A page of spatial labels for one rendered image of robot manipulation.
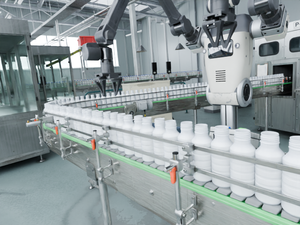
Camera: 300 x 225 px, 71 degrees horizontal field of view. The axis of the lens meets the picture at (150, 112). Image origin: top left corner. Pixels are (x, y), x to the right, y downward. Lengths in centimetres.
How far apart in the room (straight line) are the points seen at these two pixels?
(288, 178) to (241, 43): 80
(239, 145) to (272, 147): 7
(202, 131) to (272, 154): 18
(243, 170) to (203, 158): 11
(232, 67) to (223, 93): 15
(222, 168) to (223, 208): 10
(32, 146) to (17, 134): 31
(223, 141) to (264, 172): 12
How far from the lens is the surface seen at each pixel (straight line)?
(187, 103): 291
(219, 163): 60
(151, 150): 78
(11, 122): 393
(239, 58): 118
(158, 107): 268
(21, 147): 403
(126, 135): 86
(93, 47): 91
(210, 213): 65
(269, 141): 54
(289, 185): 54
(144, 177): 81
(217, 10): 74
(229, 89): 120
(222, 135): 59
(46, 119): 168
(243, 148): 56
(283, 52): 445
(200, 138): 61
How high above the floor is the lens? 132
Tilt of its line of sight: 10 degrees down
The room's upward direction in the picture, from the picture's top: 5 degrees counter-clockwise
